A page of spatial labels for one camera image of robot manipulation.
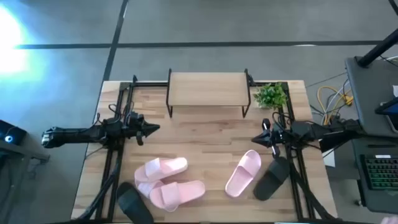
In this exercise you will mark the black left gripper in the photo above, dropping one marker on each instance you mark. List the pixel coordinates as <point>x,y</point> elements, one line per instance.
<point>134,126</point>

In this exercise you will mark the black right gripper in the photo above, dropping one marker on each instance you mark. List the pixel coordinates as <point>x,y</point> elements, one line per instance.
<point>280,137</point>

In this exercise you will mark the pink slide sandal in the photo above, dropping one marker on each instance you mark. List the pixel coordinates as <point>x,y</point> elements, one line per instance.
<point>168,166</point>
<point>183,193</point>
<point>242,174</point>
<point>144,188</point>

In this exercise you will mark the black slide sandal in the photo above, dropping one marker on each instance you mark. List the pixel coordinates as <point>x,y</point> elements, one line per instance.
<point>133,203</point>
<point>270,182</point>

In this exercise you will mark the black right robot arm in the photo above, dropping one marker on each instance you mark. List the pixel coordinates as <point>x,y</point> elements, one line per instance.
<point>303,130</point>

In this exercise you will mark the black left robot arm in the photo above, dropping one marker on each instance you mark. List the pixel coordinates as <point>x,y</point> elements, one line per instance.
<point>74,135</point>

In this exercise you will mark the green potted plant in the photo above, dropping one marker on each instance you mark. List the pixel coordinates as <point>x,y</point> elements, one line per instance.
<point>270,96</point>

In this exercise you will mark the white paper sheet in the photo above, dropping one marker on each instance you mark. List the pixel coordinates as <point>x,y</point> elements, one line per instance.
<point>330,160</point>

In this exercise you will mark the green backlit keyboard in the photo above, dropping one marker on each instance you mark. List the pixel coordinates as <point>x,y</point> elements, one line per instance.
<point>382,172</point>

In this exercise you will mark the grey metal stand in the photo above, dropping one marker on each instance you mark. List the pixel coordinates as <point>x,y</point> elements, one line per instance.
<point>25,152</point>

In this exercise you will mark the black tablet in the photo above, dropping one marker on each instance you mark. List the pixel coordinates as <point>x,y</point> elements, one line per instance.
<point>392,110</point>

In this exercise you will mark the black device blue light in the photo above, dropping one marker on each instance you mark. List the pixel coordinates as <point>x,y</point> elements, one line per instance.
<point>15,132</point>

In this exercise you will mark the black stand pole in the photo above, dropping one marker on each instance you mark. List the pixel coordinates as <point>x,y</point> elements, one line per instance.
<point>377,49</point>

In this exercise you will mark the small pink object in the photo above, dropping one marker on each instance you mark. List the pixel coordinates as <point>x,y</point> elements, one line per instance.
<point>390,221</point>

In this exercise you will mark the black aluminium frame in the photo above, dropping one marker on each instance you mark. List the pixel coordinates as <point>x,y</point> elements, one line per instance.
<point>146,84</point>

